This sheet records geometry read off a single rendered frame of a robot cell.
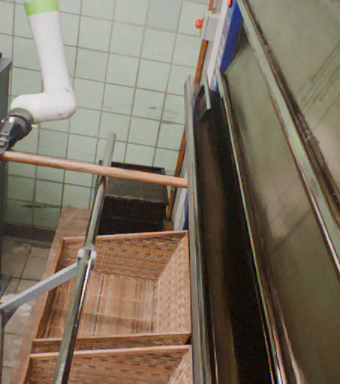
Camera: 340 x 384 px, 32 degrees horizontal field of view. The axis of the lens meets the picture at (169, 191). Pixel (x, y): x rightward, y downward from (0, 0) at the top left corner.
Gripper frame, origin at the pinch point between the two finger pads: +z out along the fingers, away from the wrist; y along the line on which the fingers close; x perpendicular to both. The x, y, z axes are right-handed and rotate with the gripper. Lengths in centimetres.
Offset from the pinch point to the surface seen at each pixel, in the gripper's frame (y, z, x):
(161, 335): 36, 29, -57
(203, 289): -25, 81, -55
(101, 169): -1.4, 1.4, -31.1
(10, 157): -0.4, 1.8, -3.6
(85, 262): 1, 44, -33
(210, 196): -23, 44, -59
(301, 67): -59, 53, -68
